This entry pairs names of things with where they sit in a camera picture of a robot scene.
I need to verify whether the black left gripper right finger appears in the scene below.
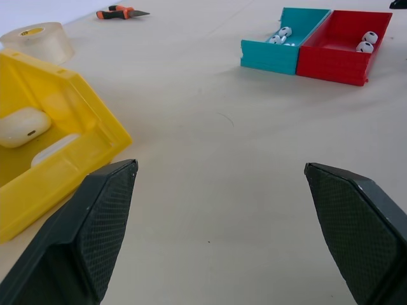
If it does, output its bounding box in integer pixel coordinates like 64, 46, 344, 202
303, 162, 407, 305

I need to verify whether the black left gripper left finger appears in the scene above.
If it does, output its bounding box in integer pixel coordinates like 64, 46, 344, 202
0, 158, 139, 305

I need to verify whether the red plastic tray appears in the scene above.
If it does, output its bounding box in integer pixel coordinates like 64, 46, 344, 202
295, 10, 394, 87

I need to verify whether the teal plastic tray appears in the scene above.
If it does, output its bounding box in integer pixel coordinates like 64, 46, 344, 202
240, 7, 333, 76

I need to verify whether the clear adhesive tape roll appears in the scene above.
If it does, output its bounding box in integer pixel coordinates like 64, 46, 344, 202
0, 22, 76, 66

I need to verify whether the yellow plastic bin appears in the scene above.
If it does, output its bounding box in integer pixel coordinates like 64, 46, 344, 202
0, 48, 133, 245

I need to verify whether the white earbud charging case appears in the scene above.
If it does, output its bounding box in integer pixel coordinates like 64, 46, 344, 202
0, 107, 52, 149

